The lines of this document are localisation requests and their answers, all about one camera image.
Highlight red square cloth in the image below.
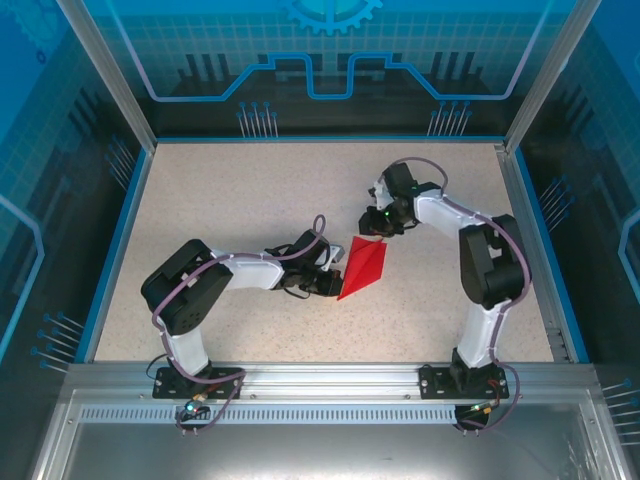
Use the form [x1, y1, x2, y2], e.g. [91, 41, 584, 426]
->
[337, 235, 390, 303]

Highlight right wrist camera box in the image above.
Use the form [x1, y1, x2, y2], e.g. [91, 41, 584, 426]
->
[366, 174, 397, 212]

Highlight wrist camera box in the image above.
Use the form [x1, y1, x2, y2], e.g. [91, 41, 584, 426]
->
[366, 174, 397, 212]
[327, 243, 348, 274]

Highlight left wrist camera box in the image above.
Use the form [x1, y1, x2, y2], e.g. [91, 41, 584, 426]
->
[327, 243, 348, 274]

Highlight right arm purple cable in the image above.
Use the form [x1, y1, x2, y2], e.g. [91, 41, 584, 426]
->
[391, 156, 532, 434]

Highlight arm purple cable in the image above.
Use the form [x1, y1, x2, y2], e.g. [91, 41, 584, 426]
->
[151, 214, 329, 434]
[391, 156, 532, 434]

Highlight aluminium mounting rail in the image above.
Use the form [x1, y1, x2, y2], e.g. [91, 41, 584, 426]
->
[63, 361, 599, 402]

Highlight slotted grey cable duct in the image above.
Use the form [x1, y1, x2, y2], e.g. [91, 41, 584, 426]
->
[76, 405, 459, 426]

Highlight aluminium side rail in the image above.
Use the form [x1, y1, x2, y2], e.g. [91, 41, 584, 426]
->
[492, 141, 574, 364]

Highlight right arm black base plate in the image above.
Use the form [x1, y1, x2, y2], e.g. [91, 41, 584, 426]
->
[418, 364, 512, 401]

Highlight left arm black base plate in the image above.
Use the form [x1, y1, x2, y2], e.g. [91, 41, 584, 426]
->
[151, 365, 245, 400]

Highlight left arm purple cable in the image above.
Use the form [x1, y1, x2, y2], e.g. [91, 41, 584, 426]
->
[151, 214, 329, 434]

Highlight cable connector with green light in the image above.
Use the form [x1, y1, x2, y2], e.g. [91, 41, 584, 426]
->
[456, 399, 504, 431]
[174, 392, 212, 422]

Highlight blue side frame strip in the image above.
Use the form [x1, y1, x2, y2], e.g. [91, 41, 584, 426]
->
[73, 146, 154, 364]

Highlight aluminium frame post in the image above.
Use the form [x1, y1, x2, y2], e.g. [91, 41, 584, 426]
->
[503, 0, 604, 154]
[53, 0, 158, 154]

